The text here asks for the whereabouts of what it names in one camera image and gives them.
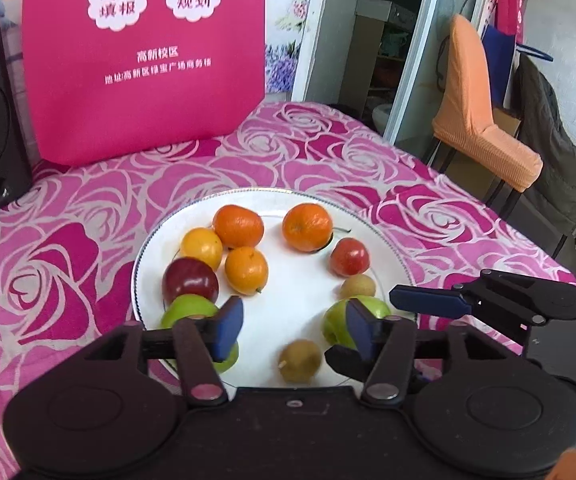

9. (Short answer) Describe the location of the green apple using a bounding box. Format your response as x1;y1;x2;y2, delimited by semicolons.
160;294;239;374
321;295;392;350

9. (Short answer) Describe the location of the brown longan fruit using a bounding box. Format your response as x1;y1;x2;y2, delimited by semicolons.
277;339;323;384
338;274;377;299

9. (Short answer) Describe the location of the dark red plum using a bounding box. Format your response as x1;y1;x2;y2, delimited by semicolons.
162;257;219;304

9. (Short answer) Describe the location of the small red apple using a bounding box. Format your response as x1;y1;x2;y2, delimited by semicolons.
329;237;370;278

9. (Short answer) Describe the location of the yellow kumquat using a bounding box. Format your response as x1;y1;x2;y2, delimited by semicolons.
225;247;268;296
181;228;224;271

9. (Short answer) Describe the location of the mandarin orange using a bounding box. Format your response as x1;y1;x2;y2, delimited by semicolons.
213;205;265;249
281;203;333;254

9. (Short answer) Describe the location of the person's right hand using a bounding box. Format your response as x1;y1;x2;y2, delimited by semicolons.
545;448;576;480

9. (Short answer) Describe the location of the white round plate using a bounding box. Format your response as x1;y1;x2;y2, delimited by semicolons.
130;188;411;394

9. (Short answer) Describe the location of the dark grey jacket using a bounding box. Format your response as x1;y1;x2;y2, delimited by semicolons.
505;54;576;256

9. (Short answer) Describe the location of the pink rose tablecloth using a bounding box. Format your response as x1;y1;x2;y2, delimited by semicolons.
0;103;573;479

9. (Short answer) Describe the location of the orange covered chair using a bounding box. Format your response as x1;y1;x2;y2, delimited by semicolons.
432;14;543;219

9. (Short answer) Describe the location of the blue bag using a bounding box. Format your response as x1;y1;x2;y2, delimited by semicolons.
482;25;554;107

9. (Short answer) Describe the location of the magenta paper bag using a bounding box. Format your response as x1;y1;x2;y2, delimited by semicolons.
22;0;265;166

